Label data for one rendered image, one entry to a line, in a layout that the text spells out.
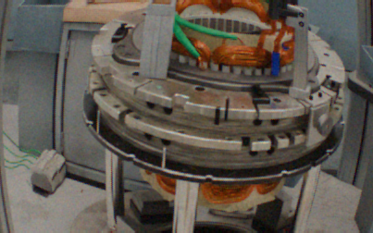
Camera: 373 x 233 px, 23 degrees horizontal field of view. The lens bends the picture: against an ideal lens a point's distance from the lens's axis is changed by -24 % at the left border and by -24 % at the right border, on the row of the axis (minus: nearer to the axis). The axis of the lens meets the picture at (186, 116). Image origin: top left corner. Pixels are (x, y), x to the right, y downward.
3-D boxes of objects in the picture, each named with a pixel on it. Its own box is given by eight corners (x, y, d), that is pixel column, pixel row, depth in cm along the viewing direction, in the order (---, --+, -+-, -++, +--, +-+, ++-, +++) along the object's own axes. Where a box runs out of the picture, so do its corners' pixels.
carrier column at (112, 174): (106, 232, 145) (105, 95, 135) (109, 225, 147) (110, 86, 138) (123, 237, 144) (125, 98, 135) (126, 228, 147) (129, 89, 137)
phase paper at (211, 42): (174, 61, 122) (178, 25, 120) (177, 55, 123) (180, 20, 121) (250, 73, 121) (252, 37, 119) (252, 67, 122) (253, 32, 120)
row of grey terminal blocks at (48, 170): (49, 199, 154) (47, 177, 152) (28, 189, 156) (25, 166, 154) (70, 175, 163) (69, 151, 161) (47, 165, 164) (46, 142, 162)
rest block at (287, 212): (276, 230, 145) (283, 201, 142) (254, 216, 149) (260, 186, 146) (297, 220, 147) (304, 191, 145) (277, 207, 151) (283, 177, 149)
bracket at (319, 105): (298, 141, 120) (303, 98, 118) (317, 132, 123) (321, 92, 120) (307, 147, 119) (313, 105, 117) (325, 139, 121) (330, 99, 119)
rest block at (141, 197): (180, 213, 150) (180, 200, 149) (141, 214, 148) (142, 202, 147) (169, 198, 153) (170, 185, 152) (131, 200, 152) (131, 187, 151)
